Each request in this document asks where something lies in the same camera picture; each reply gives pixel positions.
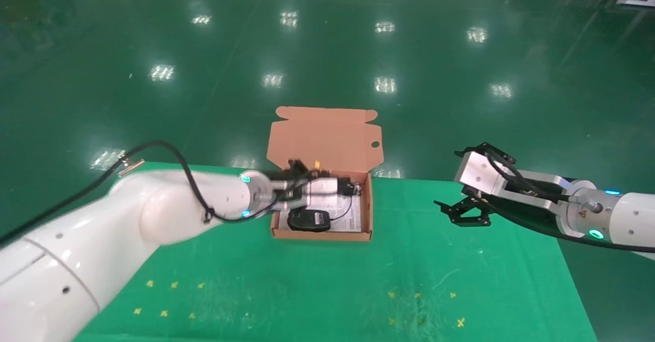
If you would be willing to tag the silver binder clip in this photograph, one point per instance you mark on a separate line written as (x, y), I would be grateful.
(132, 166)

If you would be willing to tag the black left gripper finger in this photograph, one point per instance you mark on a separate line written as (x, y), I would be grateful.
(296, 169)

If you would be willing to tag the white printed manual sheet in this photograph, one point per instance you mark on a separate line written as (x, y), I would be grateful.
(350, 221)

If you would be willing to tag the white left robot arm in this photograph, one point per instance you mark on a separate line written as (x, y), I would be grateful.
(102, 239)

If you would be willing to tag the black computer mouse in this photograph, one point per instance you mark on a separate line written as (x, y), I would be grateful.
(307, 221)

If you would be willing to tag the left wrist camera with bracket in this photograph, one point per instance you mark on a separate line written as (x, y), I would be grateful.
(322, 186)

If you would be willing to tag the green table cloth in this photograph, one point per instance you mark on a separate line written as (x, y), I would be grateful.
(358, 280)

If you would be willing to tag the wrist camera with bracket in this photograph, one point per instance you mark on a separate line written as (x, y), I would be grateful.
(478, 175)
(322, 186)

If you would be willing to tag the brown cardboard box with lid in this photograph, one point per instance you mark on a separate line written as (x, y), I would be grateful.
(322, 137)

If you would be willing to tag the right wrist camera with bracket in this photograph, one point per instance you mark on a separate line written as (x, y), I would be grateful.
(478, 175)

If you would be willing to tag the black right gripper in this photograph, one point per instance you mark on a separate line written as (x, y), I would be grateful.
(517, 214)

